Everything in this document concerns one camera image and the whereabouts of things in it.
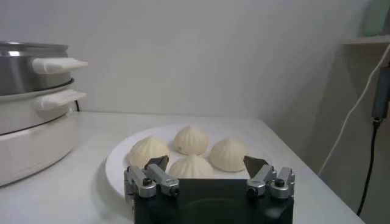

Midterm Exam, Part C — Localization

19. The dark power adapter plug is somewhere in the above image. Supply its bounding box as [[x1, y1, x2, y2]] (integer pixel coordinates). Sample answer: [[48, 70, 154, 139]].
[[370, 65, 390, 121]]

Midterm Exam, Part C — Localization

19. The white wall cable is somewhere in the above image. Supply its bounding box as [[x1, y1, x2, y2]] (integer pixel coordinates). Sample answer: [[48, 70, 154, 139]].
[[317, 44, 390, 177]]

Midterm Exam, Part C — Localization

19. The white round plate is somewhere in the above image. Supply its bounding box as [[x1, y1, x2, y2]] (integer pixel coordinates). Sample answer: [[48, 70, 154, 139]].
[[105, 123, 260, 198]]

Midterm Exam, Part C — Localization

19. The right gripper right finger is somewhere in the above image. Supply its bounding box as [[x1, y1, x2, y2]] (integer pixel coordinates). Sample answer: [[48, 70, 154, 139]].
[[243, 155, 296, 200]]

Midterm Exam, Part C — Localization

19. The black wall cable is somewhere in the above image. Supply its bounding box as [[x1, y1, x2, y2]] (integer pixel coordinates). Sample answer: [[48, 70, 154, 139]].
[[356, 117, 381, 217]]

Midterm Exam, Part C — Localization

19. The white electric cooker base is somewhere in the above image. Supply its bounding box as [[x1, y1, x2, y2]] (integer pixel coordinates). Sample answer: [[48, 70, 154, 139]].
[[0, 80, 88, 187]]

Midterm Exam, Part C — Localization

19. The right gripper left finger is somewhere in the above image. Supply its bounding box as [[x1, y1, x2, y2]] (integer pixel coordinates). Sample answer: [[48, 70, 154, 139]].
[[123, 155, 180, 200]]

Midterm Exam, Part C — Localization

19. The white steamed baozi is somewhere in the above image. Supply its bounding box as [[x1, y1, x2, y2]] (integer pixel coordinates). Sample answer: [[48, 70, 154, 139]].
[[168, 154, 216, 180], [173, 125, 210, 156], [127, 136, 171, 168], [208, 137, 248, 173]]

